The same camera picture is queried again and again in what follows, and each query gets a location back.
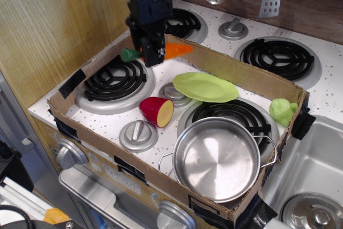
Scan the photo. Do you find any hanging silver slotted spatula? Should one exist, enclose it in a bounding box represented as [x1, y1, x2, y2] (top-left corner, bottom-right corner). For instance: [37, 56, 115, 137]
[259, 0, 281, 19]

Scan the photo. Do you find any red halved toy fruit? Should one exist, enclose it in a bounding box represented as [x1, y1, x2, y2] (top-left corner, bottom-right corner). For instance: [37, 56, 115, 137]
[139, 97, 174, 128]

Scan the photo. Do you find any orange toy carrot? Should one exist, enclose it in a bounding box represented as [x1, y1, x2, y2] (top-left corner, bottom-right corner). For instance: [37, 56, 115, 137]
[120, 43, 193, 62]

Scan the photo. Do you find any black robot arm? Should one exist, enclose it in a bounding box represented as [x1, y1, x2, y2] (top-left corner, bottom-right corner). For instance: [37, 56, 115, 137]
[125, 0, 173, 67]

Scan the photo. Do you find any silver oven knob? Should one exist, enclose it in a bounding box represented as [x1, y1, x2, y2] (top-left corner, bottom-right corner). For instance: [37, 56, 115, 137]
[56, 138, 88, 170]
[156, 201, 197, 229]

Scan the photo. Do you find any silver sink drain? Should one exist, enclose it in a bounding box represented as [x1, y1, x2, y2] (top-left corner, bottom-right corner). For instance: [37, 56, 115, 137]
[280, 193, 342, 228]

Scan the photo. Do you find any silver metal pot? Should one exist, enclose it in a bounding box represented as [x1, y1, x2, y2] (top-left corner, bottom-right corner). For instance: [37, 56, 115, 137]
[170, 117, 278, 203]

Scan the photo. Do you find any green toy lettuce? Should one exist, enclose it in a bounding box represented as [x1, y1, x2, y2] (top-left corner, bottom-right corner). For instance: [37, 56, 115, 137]
[269, 98, 298, 127]

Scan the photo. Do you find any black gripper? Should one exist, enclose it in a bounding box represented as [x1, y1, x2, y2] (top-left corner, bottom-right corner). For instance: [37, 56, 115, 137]
[126, 0, 173, 68]

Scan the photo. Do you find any silver left oven knob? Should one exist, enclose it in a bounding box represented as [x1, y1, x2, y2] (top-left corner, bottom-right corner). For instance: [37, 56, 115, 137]
[56, 138, 88, 170]

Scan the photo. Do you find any light green plastic plate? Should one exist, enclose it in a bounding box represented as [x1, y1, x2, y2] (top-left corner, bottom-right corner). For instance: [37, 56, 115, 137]
[172, 72, 239, 103]

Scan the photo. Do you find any back right stove burner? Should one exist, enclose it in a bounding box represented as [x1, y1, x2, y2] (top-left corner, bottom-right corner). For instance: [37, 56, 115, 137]
[234, 36, 322, 90]

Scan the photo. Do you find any silver right oven knob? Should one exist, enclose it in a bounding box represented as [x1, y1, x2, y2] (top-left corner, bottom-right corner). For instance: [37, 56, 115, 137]
[156, 201, 197, 229]

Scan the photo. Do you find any silver front stove knob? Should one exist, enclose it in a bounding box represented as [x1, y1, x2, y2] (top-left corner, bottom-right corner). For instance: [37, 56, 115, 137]
[119, 120, 158, 153]

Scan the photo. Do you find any stainless steel sink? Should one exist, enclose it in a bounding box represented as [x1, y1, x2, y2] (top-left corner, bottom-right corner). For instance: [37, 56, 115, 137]
[262, 116, 342, 228]

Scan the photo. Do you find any brown cardboard fence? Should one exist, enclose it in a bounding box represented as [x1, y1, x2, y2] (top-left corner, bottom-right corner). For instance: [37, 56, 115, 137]
[48, 35, 309, 220]

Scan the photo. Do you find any stove burner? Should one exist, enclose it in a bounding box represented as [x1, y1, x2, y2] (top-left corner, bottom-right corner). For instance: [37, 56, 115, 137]
[165, 8, 208, 44]
[234, 36, 322, 90]
[76, 56, 155, 115]
[177, 98, 280, 165]

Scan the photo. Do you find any back left stove burner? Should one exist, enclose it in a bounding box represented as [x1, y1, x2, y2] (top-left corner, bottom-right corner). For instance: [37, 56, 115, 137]
[165, 8, 208, 44]

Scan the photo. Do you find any silver stove knob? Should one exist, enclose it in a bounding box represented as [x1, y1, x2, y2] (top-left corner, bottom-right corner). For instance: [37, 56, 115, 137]
[119, 120, 158, 153]
[159, 82, 192, 108]
[218, 18, 249, 40]

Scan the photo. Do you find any black cable bottom left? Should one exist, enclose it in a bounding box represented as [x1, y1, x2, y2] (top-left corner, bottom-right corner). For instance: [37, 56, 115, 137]
[0, 204, 34, 229]

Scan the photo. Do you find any front left stove burner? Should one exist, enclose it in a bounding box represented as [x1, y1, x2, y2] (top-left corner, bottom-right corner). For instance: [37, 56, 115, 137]
[76, 56, 155, 115]

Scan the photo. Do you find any silver middle stove knob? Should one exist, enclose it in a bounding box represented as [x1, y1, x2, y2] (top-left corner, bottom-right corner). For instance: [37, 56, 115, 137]
[159, 82, 192, 108]

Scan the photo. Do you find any front right stove burner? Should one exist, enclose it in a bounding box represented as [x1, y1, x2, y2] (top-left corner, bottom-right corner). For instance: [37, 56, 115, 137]
[177, 98, 280, 165]

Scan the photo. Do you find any silver oven door handle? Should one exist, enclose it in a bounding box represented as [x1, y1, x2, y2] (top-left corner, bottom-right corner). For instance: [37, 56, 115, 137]
[59, 168, 158, 228]

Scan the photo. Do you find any silver back stove knob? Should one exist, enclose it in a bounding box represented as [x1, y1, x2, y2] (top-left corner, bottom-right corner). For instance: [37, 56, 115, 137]
[218, 18, 249, 40]

